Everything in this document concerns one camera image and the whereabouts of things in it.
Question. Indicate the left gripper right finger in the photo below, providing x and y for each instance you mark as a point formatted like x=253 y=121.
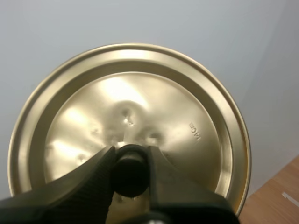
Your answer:
x=177 y=186

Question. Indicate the gold pot lid black knob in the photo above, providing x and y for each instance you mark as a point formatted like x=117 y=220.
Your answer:
x=163 y=98

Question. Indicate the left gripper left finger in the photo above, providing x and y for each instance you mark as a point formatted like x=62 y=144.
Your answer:
x=77 y=186

